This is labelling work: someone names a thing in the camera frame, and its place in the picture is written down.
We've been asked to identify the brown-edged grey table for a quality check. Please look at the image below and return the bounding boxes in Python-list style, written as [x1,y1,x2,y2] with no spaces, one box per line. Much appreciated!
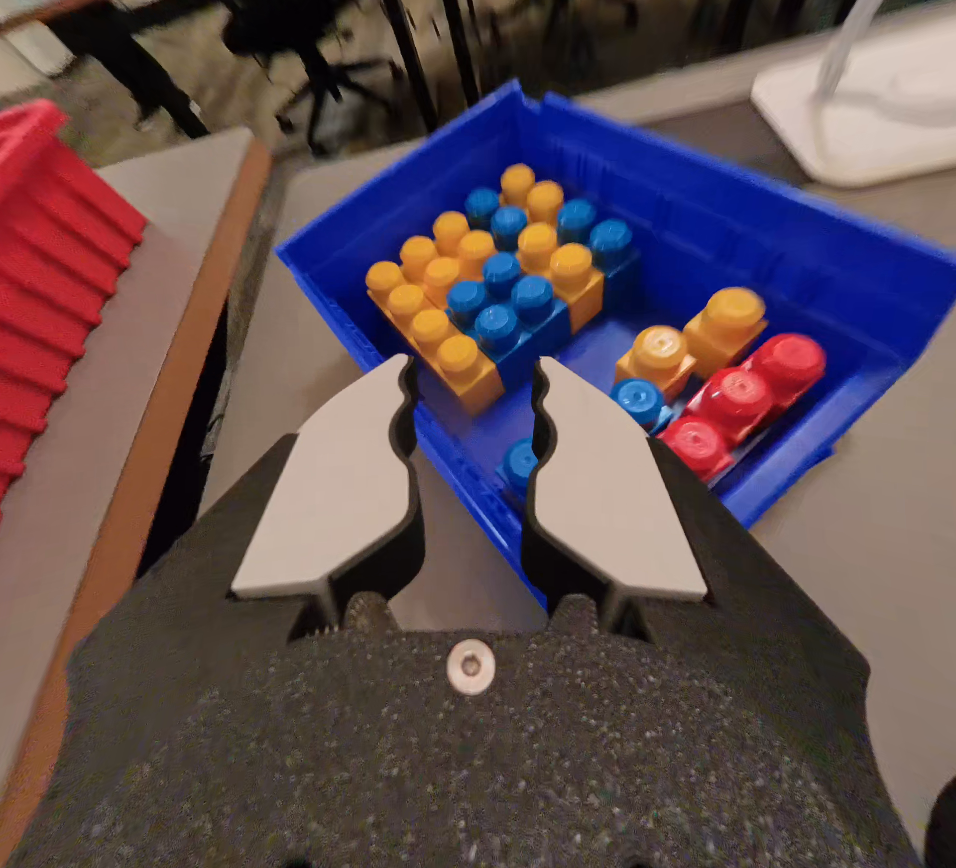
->
[0,127,273,839]

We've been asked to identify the blue plastic storage bin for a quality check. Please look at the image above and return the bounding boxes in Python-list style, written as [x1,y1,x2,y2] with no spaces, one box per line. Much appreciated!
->
[275,78,956,611]

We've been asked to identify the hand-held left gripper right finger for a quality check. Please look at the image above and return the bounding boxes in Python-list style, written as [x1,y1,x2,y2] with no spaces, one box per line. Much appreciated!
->
[519,355,711,611]

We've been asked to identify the black table leg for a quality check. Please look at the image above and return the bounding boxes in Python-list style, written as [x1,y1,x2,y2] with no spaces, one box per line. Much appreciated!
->
[428,0,484,109]
[357,0,443,131]

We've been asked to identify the red ridged plastic tote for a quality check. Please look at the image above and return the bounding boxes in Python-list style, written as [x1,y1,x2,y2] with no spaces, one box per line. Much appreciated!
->
[0,99,148,518]

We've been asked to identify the white-base clear sign stand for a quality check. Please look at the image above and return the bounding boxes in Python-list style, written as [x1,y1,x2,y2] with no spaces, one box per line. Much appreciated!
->
[749,0,956,190]

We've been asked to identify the black office chair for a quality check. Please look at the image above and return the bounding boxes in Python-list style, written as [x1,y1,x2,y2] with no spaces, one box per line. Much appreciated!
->
[223,0,408,156]

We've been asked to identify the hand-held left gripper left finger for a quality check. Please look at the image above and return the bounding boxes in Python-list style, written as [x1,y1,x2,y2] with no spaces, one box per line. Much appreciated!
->
[229,353,428,608]

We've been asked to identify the pile of assorted mega blocks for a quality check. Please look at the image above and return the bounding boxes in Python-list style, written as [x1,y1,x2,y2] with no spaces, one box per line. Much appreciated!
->
[364,162,829,511]

